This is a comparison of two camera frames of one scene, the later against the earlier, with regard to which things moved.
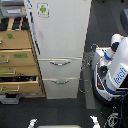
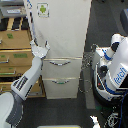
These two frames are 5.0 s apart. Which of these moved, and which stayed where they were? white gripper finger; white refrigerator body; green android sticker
Moved: white gripper finger
Stayed: white refrigerator body; green android sticker
